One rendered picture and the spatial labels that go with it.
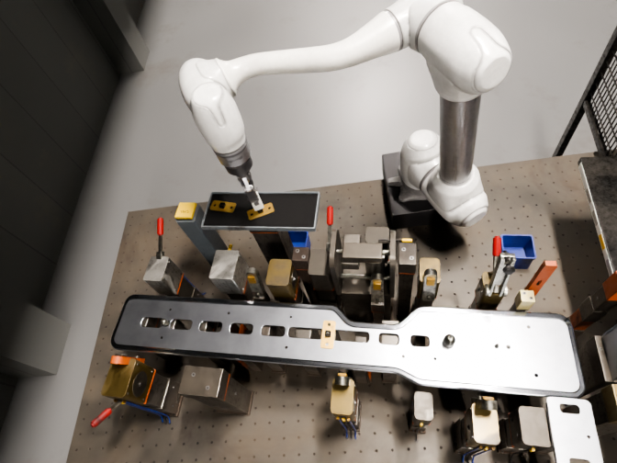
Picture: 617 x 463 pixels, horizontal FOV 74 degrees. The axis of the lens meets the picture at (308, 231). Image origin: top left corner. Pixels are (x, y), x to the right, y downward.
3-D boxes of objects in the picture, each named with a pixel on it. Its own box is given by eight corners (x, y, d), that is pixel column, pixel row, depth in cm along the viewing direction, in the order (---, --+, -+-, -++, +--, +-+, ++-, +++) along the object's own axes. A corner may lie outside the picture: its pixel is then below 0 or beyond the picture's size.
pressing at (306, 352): (105, 357, 131) (102, 355, 129) (129, 291, 142) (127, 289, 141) (588, 400, 103) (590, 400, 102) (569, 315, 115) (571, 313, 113)
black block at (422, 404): (409, 442, 130) (413, 431, 106) (409, 409, 135) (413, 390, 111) (426, 444, 129) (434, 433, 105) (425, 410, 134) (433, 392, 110)
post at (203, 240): (219, 279, 173) (173, 222, 136) (223, 263, 176) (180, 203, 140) (236, 279, 171) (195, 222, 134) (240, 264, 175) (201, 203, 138)
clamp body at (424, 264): (411, 325, 150) (418, 282, 118) (411, 297, 155) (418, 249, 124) (431, 326, 148) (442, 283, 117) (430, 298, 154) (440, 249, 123)
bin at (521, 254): (498, 268, 155) (503, 257, 148) (495, 245, 160) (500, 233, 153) (529, 269, 153) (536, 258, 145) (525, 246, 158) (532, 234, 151)
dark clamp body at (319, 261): (323, 318, 156) (307, 274, 124) (326, 289, 162) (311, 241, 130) (342, 320, 155) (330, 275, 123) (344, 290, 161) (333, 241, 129)
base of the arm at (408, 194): (388, 166, 175) (387, 159, 171) (443, 163, 170) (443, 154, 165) (388, 203, 167) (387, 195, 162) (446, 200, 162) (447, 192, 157)
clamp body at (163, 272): (186, 318, 166) (141, 280, 135) (194, 291, 172) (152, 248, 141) (203, 320, 164) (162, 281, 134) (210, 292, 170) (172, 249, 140)
